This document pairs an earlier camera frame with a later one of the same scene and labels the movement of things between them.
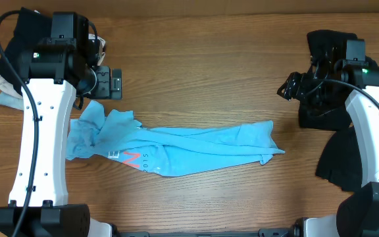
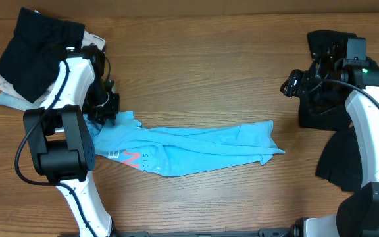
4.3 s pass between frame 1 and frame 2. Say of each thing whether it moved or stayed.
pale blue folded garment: stayed
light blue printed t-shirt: stayed
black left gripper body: moved
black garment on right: stayed
